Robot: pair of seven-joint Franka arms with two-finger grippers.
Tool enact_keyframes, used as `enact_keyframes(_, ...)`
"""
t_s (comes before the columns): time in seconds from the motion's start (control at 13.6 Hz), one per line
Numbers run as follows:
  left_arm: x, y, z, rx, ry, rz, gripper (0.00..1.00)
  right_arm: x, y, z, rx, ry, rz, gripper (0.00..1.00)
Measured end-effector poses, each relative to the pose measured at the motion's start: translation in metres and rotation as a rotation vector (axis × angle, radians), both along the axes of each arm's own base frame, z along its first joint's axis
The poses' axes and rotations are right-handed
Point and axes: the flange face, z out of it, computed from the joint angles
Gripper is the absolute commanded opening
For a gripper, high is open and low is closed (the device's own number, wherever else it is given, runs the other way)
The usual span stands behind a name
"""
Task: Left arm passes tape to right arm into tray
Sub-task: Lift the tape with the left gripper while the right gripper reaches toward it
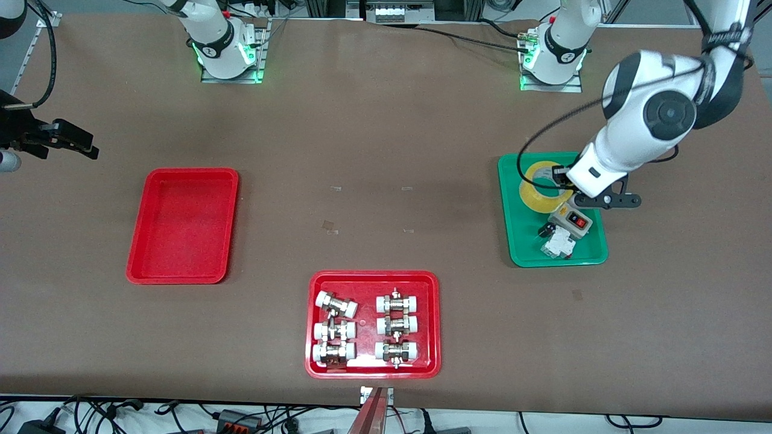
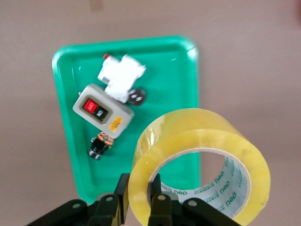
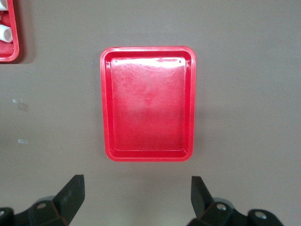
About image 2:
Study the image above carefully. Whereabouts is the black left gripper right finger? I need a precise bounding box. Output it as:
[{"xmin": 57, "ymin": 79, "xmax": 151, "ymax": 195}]
[{"xmin": 147, "ymin": 173, "xmax": 182, "ymax": 226}]

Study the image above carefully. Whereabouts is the yellow packing tape roll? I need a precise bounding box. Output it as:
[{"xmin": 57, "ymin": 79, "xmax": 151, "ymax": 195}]
[{"xmin": 128, "ymin": 108, "xmax": 270, "ymax": 226}]

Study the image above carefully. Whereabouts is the small black plug connector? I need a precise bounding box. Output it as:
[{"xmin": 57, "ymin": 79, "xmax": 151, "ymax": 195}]
[{"xmin": 87, "ymin": 132, "xmax": 115, "ymax": 161}]

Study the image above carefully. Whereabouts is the grey switch box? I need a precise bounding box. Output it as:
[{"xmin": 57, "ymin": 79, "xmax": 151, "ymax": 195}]
[{"xmin": 72, "ymin": 83, "xmax": 135, "ymax": 139}]

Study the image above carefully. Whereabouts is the black round knob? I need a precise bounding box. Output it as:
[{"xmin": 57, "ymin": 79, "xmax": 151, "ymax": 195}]
[{"xmin": 128, "ymin": 88, "xmax": 147, "ymax": 106}]

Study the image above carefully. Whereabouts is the green plastic tray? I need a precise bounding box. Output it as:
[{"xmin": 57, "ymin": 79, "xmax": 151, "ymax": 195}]
[{"xmin": 51, "ymin": 35, "xmax": 200, "ymax": 205}]

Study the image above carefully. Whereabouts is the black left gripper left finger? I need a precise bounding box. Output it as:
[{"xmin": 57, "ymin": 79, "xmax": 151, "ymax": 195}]
[{"xmin": 89, "ymin": 173, "xmax": 130, "ymax": 226}]

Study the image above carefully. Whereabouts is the white circuit breaker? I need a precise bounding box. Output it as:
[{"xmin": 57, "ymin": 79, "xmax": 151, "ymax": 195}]
[{"xmin": 97, "ymin": 54, "xmax": 147, "ymax": 103}]

